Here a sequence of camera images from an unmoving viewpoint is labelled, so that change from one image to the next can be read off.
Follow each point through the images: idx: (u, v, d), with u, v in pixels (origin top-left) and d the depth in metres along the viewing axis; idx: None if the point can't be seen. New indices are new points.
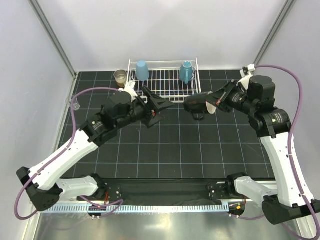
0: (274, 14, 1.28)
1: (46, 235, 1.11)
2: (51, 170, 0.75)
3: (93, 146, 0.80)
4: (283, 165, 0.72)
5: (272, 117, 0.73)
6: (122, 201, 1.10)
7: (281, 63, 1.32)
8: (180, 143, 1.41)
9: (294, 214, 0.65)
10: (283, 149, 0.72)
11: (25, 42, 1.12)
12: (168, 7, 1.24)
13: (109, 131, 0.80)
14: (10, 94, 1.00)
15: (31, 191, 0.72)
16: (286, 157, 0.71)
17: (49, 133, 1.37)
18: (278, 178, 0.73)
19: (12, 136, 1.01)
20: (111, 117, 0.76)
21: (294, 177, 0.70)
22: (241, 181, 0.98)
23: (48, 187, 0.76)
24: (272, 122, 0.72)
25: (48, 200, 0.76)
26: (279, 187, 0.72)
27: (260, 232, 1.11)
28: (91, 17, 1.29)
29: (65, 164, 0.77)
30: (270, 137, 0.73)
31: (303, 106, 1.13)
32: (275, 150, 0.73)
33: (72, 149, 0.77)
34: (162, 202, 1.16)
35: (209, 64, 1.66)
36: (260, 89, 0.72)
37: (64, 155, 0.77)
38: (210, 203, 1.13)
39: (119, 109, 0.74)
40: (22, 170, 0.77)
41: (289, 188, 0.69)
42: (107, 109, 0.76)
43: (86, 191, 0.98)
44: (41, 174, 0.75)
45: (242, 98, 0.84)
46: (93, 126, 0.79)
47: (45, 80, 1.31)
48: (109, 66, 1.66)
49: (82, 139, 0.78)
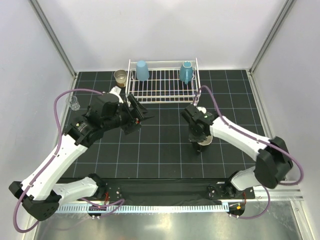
0: (274, 14, 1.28)
1: (47, 235, 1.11)
2: (44, 179, 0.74)
3: (82, 148, 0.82)
4: (231, 133, 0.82)
5: (202, 115, 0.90)
6: (123, 201, 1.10)
7: (280, 63, 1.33)
8: (180, 143, 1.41)
9: (265, 156, 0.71)
10: (224, 125, 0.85)
11: (25, 42, 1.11)
12: (169, 7, 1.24)
13: (95, 132, 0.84)
14: (10, 94, 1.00)
15: (27, 204, 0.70)
16: (229, 126, 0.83)
17: (49, 133, 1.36)
18: (238, 145, 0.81)
19: (12, 136, 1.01)
20: (100, 117, 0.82)
21: (244, 135, 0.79)
22: (236, 177, 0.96)
23: (44, 196, 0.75)
24: (204, 118, 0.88)
25: (48, 209, 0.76)
26: (245, 151, 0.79)
27: (259, 232, 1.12)
28: (92, 17, 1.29)
29: (56, 172, 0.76)
30: (211, 125, 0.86)
31: (303, 106, 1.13)
32: (219, 129, 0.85)
33: (61, 154, 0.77)
34: (162, 202, 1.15)
35: (209, 64, 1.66)
36: (184, 111, 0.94)
37: (54, 163, 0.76)
38: (210, 203, 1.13)
39: (108, 107, 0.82)
40: (14, 185, 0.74)
41: (246, 142, 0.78)
42: (96, 109, 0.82)
43: (87, 191, 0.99)
44: (34, 185, 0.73)
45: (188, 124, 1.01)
46: (78, 127, 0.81)
47: (44, 80, 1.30)
48: (109, 66, 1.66)
49: (69, 143, 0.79)
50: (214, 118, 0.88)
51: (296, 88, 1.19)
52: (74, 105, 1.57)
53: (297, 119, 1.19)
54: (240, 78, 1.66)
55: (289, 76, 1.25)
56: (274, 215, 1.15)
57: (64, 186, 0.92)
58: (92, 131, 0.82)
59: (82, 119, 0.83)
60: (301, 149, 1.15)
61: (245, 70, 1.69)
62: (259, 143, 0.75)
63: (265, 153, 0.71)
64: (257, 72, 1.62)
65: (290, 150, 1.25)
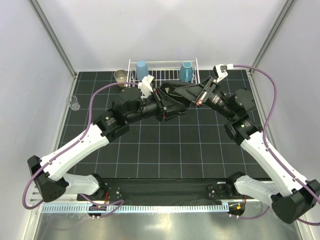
0: (274, 15, 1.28)
1: (46, 236, 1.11)
2: (63, 160, 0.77)
3: (105, 141, 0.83)
4: (268, 157, 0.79)
5: (242, 123, 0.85)
6: (122, 201, 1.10)
7: (281, 63, 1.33)
8: (180, 143, 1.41)
9: (298, 198, 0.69)
10: (261, 145, 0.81)
11: (25, 43, 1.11)
12: (169, 7, 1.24)
13: (120, 127, 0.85)
14: (10, 93, 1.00)
15: (41, 180, 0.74)
16: (266, 150, 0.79)
17: (49, 133, 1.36)
18: (270, 173, 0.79)
19: (12, 137, 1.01)
20: (122, 113, 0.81)
21: (281, 166, 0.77)
22: (242, 182, 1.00)
23: (57, 177, 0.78)
24: (241, 128, 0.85)
25: (55, 192, 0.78)
26: (275, 182, 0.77)
27: (259, 232, 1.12)
28: (93, 17, 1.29)
29: (75, 157, 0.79)
30: (245, 140, 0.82)
31: (304, 106, 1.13)
32: (255, 148, 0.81)
33: (85, 141, 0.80)
34: (162, 202, 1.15)
35: (209, 64, 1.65)
36: (245, 109, 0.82)
37: (76, 147, 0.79)
38: (210, 203, 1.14)
39: (128, 105, 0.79)
40: (33, 159, 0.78)
41: (281, 176, 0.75)
42: (117, 106, 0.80)
43: (87, 189, 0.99)
44: (52, 164, 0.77)
45: (222, 102, 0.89)
46: (107, 121, 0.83)
47: (44, 79, 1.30)
48: (109, 66, 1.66)
49: (95, 132, 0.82)
50: (250, 131, 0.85)
51: (296, 88, 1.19)
52: (74, 104, 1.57)
53: (296, 119, 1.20)
54: (240, 78, 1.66)
55: (289, 76, 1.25)
56: (274, 214, 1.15)
57: (72, 176, 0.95)
58: (118, 127, 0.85)
59: (109, 113, 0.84)
60: (302, 148, 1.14)
61: (245, 70, 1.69)
62: (295, 181, 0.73)
63: (300, 197, 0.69)
64: (257, 72, 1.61)
65: (290, 151, 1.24)
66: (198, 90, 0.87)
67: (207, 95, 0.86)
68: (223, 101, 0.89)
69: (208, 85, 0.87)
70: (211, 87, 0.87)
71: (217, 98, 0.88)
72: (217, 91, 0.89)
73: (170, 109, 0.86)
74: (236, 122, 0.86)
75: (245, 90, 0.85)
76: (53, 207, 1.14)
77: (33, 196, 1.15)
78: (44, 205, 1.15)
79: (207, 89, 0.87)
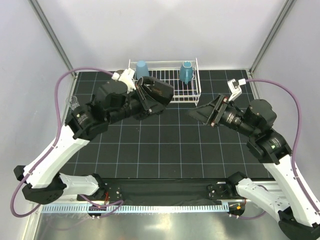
0: (274, 14, 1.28)
1: (46, 236, 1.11)
2: (42, 169, 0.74)
3: (82, 141, 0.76)
4: (294, 186, 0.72)
5: (271, 144, 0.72)
6: (122, 201, 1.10)
7: (281, 63, 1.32)
8: (180, 143, 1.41)
9: (317, 232, 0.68)
10: (290, 172, 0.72)
11: (25, 43, 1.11)
12: (169, 7, 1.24)
13: (97, 124, 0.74)
14: (10, 94, 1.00)
15: (26, 191, 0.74)
16: (294, 178, 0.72)
17: (49, 133, 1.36)
18: (289, 197, 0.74)
19: (12, 137, 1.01)
20: (103, 109, 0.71)
21: (306, 197, 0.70)
22: (245, 189, 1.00)
23: (44, 184, 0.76)
24: (272, 149, 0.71)
25: (50, 195, 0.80)
26: (295, 209, 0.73)
27: (259, 232, 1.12)
28: (93, 17, 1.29)
29: (55, 163, 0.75)
30: (274, 164, 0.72)
31: (304, 105, 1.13)
32: (282, 175, 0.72)
33: (59, 146, 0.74)
34: (162, 202, 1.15)
35: (210, 64, 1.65)
36: (265, 120, 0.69)
37: (52, 154, 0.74)
38: (210, 203, 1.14)
39: (113, 100, 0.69)
40: (17, 170, 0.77)
41: (304, 208, 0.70)
42: (99, 100, 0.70)
43: (87, 189, 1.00)
44: (33, 174, 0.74)
45: (237, 119, 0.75)
46: (78, 119, 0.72)
47: (44, 79, 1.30)
48: (108, 66, 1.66)
49: (68, 135, 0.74)
50: (279, 151, 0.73)
51: (296, 88, 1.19)
52: (74, 105, 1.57)
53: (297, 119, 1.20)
54: (240, 78, 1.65)
55: (290, 76, 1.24)
56: None
57: (70, 177, 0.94)
58: (93, 123, 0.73)
59: (84, 109, 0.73)
60: (303, 149, 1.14)
61: (245, 70, 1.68)
62: (317, 215, 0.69)
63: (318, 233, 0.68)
64: (257, 72, 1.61)
65: None
66: (209, 110, 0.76)
67: (220, 115, 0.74)
68: (239, 119, 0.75)
69: (219, 103, 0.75)
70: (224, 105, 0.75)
71: (233, 116, 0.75)
72: (232, 109, 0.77)
73: (154, 111, 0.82)
74: (261, 141, 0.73)
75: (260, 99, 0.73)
76: (52, 207, 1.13)
77: None
78: (44, 205, 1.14)
79: (219, 107, 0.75)
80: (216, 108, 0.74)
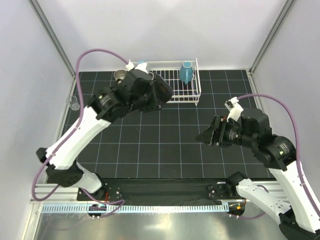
0: (274, 14, 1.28)
1: (47, 236, 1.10)
2: (65, 150, 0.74)
3: (104, 123, 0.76)
4: (300, 192, 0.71)
5: (279, 150, 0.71)
6: (123, 201, 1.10)
7: (281, 62, 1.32)
8: (180, 143, 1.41)
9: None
10: (296, 179, 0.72)
11: (25, 43, 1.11)
12: (169, 7, 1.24)
13: (120, 106, 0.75)
14: (10, 94, 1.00)
15: (50, 172, 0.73)
16: (300, 185, 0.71)
17: (49, 133, 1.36)
18: (294, 202, 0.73)
19: (12, 137, 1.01)
20: (127, 93, 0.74)
21: (311, 204, 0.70)
22: (244, 189, 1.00)
23: (66, 166, 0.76)
24: (280, 154, 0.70)
25: (71, 177, 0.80)
26: (298, 215, 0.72)
27: (259, 232, 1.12)
28: (93, 17, 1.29)
29: (78, 144, 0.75)
30: (282, 170, 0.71)
31: (304, 105, 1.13)
32: (288, 181, 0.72)
33: (83, 127, 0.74)
34: (162, 202, 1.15)
35: (210, 64, 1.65)
36: (257, 122, 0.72)
37: (76, 135, 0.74)
38: (210, 203, 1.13)
39: (139, 84, 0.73)
40: (40, 151, 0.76)
41: (309, 215, 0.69)
42: (125, 84, 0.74)
43: (92, 186, 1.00)
44: (56, 154, 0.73)
45: (238, 133, 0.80)
46: (101, 100, 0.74)
47: (45, 79, 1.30)
48: (108, 66, 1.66)
49: (92, 116, 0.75)
50: (286, 157, 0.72)
51: (296, 88, 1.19)
52: (74, 105, 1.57)
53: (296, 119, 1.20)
54: (240, 78, 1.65)
55: (290, 75, 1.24)
56: None
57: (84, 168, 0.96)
58: (116, 105, 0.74)
59: (107, 91, 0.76)
60: (303, 149, 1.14)
61: (245, 70, 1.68)
62: None
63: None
64: (257, 72, 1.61)
65: None
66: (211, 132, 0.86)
67: (220, 135, 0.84)
68: (239, 132, 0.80)
69: (217, 124, 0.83)
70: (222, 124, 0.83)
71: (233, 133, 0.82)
72: (233, 126, 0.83)
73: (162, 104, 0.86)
74: (266, 146, 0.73)
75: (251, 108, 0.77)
76: (52, 207, 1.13)
77: (33, 196, 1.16)
78: (44, 205, 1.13)
79: (218, 127, 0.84)
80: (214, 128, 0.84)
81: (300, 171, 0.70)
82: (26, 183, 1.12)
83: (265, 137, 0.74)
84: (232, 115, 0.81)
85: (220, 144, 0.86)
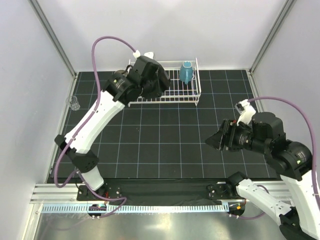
0: (274, 14, 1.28)
1: (47, 236, 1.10)
2: (85, 133, 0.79)
3: (119, 106, 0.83)
4: (311, 201, 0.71)
5: (296, 158, 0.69)
6: (125, 199, 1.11)
7: (281, 62, 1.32)
8: (180, 143, 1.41)
9: None
10: (310, 189, 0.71)
11: (25, 43, 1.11)
12: (169, 7, 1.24)
13: (133, 89, 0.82)
14: (10, 93, 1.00)
15: (71, 155, 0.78)
16: (313, 195, 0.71)
17: (49, 133, 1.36)
18: (301, 210, 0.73)
19: (12, 136, 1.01)
20: (140, 76, 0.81)
21: None
22: (246, 191, 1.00)
23: (85, 150, 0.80)
24: (297, 164, 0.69)
25: (89, 162, 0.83)
26: (304, 220, 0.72)
27: (260, 232, 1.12)
28: (93, 17, 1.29)
29: (96, 127, 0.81)
30: (296, 180, 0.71)
31: (304, 105, 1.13)
32: (302, 189, 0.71)
33: (100, 110, 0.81)
34: (162, 202, 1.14)
35: (209, 64, 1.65)
36: (271, 127, 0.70)
37: (93, 118, 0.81)
38: (210, 203, 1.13)
39: (149, 68, 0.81)
40: (59, 138, 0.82)
41: (316, 223, 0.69)
42: (136, 68, 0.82)
43: (94, 182, 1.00)
44: (76, 139, 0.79)
45: (248, 139, 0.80)
46: (115, 84, 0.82)
47: (44, 78, 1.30)
48: (108, 66, 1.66)
49: (108, 100, 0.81)
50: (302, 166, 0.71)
51: (296, 88, 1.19)
52: (74, 105, 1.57)
53: (296, 118, 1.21)
54: (240, 78, 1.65)
55: (290, 75, 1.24)
56: None
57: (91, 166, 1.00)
58: (130, 87, 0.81)
59: (120, 76, 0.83)
60: None
61: (245, 70, 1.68)
62: None
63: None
64: (257, 72, 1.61)
65: None
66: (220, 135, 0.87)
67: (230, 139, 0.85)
68: (250, 138, 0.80)
69: (226, 128, 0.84)
70: (232, 128, 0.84)
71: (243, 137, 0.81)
72: (244, 130, 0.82)
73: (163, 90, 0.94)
74: (281, 153, 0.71)
75: (262, 112, 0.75)
76: (52, 207, 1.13)
77: (33, 196, 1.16)
78: (44, 205, 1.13)
79: (227, 131, 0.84)
80: (223, 132, 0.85)
81: (315, 182, 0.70)
82: (26, 183, 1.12)
83: (279, 143, 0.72)
84: (241, 118, 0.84)
85: (230, 148, 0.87)
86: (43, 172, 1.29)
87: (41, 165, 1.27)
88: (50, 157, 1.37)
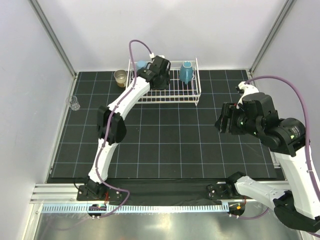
0: (275, 14, 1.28)
1: (46, 236, 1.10)
2: (126, 103, 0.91)
3: (147, 88, 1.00)
4: (305, 179, 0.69)
5: (290, 133, 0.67)
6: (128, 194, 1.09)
7: (282, 62, 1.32)
8: (180, 143, 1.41)
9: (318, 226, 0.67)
10: (304, 166, 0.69)
11: (25, 44, 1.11)
12: (169, 7, 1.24)
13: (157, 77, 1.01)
14: (10, 93, 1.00)
15: (116, 118, 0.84)
16: (307, 172, 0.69)
17: (49, 132, 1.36)
18: (296, 188, 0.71)
19: (11, 136, 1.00)
20: (160, 68, 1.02)
21: (315, 191, 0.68)
22: (243, 185, 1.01)
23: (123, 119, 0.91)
24: (291, 139, 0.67)
25: (123, 129, 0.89)
26: (299, 199, 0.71)
27: (259, 231, 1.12)
28: (93, 17, 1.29)
29: (132, 101, 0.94)
30: (290, 155, 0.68)
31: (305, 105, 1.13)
32: (296, 167, 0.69)
33: (137, 87, 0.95)
34: (162, 202, 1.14)
35: (209, 64, 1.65)
36: (260, 104, 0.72)
37: (132, 93, 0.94)
38: (210, 203, 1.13)
39: (165, 63, 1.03)
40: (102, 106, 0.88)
41: (311, 202, 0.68)
42: (156, 63, 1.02)
43: (104, 171, 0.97)
44: (119, 106, 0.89)
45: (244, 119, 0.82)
46: (145, 72, 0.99)
47: (45, 78, 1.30)
48: (109, 66, 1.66)
49: (141, 82, 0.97)
50: (296, 142, 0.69)
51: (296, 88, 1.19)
52: (74, 105, 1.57)
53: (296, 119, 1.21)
54: (240, 78, 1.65)
55: (290, 75, 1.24)
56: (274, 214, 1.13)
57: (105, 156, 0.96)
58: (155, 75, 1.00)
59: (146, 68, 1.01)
60: None
61: (245, 70, 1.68)
62: None
63: (318, 227, 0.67)
64: (257, 72, 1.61)
65: None
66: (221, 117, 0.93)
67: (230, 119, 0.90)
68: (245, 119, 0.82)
69: (225, 110, 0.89)
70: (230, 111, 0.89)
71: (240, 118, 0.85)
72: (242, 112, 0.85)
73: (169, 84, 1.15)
74: (272, 128, 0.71)
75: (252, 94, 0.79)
76: (52, 207, 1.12)
77: (33, 196, 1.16)
78: (44, 205, 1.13)
79: (227, 114, 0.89)
80: (223, 114, 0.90)
81: (308, 158, 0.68)
82: (26, 183, 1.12)
83: (271, 121, 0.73)
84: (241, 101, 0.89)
85: (231, 130, 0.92)
86: (43, 172, 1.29)
87: (41, 164, 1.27)
88: (50, 157, 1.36)
